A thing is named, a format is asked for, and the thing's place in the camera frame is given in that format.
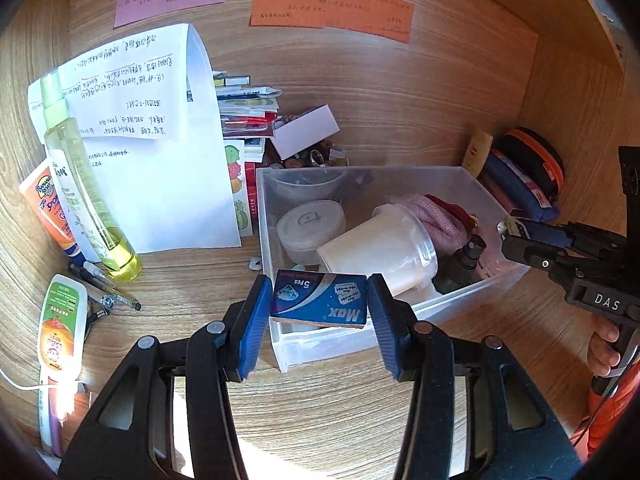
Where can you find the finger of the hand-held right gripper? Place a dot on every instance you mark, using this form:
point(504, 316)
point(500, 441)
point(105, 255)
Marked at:
point(545, 235)
point(525, 250)

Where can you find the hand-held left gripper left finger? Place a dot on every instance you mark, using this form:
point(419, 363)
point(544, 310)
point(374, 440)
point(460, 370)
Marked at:
point(252, 330)

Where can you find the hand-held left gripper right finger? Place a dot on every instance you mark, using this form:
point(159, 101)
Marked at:
point(382, 330)

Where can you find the clear plastic storage box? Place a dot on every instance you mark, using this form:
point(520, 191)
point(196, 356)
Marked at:
point(350, 345)

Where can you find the blue razor blade box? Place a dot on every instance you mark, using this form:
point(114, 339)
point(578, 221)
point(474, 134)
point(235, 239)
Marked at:
point(320, 300)

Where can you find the pink knitted cloth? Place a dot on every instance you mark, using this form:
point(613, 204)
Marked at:
point(440, 220)

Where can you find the wooden desktop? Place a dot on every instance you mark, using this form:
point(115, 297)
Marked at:
point(325, 410)

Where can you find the person's right hand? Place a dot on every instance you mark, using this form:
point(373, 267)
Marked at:
point(605, 350)

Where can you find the blue patchwork pouch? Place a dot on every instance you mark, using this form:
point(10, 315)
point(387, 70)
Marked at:
point(520, 185)

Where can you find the small metal tab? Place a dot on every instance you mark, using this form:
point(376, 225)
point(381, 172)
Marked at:
point(255, 262)

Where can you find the small black bottle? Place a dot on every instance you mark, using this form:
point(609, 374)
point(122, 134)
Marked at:
point(457, 270)

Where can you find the black orange pouch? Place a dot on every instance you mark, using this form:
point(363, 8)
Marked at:
point(540, 160)

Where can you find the white plastic cup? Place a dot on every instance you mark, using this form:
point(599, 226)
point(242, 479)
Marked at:
point(370, 255)

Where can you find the round white lidded container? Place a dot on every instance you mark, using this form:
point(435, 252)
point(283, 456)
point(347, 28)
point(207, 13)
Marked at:
point(310, 230)

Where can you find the black pen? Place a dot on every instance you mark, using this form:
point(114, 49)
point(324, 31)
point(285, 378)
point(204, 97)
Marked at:
point(120, 300)

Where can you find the fruit sticker sheet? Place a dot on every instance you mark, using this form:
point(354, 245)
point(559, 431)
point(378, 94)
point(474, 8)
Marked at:
point(239, 190)

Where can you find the clear plastic cup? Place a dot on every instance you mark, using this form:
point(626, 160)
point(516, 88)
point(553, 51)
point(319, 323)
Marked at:
point(307, 187)

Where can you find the white handwritten paper sheet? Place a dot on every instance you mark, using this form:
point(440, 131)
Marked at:
point(165, 185)

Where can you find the pile of bead trinkets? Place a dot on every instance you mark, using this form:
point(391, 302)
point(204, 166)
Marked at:
point(320, 155)

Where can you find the white green tube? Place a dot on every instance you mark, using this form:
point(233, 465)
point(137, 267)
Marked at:
point(62, 330)

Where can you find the white cardboard box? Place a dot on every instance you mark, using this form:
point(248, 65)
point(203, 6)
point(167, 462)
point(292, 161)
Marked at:
point(305, 130)

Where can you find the green spray bottle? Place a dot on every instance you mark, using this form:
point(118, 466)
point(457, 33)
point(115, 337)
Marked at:
point(85, 195)

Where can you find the pile of small packets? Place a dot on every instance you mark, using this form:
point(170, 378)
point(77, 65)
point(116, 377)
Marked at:
point(245, 110)

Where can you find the purple white tube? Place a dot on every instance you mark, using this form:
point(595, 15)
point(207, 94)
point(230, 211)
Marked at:
point(52, 430)

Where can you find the orange sunscreen tube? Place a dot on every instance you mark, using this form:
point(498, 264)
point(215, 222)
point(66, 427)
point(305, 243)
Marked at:
point(47, 205)

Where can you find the orange sticky note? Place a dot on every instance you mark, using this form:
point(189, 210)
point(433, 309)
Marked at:
point(325, 10)

